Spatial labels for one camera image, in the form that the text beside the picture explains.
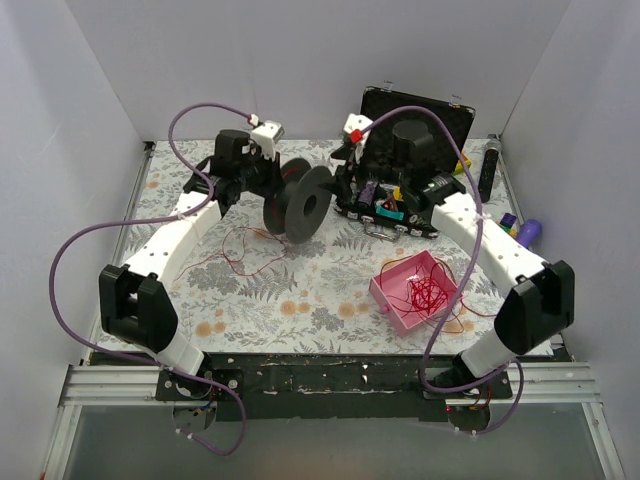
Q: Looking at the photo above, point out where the black filament spool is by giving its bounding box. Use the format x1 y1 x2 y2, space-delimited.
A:
263 158 332 244

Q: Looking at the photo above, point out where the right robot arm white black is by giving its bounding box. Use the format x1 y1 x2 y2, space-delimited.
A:
400 172 575 398

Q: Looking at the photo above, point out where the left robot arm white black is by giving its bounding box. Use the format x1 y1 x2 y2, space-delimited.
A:
99 121 284 400

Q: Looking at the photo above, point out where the black poker chip case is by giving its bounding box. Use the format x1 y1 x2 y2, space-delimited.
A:
333 87 475 238

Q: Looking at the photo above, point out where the teal object in case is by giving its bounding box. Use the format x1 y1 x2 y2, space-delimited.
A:
376 205 404 222

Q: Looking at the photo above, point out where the yellow green toy block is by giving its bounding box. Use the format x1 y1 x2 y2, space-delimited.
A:
454 152 472 175

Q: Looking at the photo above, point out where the floral table mat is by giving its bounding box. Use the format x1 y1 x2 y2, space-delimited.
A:
95 138 556 357

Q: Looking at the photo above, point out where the black remote control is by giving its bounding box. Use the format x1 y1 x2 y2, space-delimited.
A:
478 137 501 203

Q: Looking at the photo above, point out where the pink open box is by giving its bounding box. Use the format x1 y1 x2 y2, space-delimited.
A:
369 250 458 337

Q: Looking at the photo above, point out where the colourful toy block stack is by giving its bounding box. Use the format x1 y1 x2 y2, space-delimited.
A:
498 213 518 238

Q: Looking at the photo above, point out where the purple cylindrical toy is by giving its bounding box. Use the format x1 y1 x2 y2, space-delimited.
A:
516 218 542 248

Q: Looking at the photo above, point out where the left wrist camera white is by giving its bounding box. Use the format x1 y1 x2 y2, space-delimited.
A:
250 121 285 160

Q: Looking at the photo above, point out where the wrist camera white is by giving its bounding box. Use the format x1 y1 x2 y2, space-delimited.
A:
343 113 373 159
250 121 285 160

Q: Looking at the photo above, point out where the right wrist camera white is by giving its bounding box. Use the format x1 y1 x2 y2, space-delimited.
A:
343 113 373 159

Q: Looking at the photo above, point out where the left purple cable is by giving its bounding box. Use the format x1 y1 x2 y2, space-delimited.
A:
48 102 264 459

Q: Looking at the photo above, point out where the purple cable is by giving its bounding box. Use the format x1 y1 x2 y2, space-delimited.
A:
359 105 525 436
48 102 264 459

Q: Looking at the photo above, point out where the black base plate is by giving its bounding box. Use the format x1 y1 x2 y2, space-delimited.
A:
155 353 515 422

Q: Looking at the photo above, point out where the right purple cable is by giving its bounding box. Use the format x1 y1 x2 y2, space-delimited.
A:
359 105 525 436

